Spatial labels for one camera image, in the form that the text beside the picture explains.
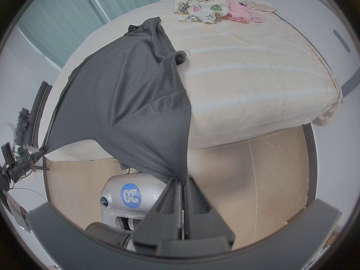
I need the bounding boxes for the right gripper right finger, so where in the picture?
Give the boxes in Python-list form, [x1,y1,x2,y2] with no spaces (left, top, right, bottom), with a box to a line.
[184,176,236,249]

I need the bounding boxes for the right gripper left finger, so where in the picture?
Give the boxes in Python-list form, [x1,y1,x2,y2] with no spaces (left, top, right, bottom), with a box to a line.
[133,177,184,249]

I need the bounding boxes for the black shorts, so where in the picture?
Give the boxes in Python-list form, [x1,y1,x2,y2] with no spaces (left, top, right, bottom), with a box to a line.
[42,17,193,189]

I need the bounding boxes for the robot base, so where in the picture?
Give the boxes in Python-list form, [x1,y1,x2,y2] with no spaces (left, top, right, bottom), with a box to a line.
[84,173,170,251]

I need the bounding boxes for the bed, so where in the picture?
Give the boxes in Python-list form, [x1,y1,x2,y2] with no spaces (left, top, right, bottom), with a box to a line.
[38,0,360,162]

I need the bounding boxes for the dark garment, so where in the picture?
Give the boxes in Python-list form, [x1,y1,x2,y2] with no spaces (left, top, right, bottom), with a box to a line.
[15,109,30,147]

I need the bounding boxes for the pink garment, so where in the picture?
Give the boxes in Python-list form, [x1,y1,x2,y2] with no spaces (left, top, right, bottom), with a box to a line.
[217,0,263,25]

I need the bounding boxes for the white printed garment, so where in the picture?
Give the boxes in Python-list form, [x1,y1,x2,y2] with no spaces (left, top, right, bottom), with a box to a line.
[173,0,228,25]

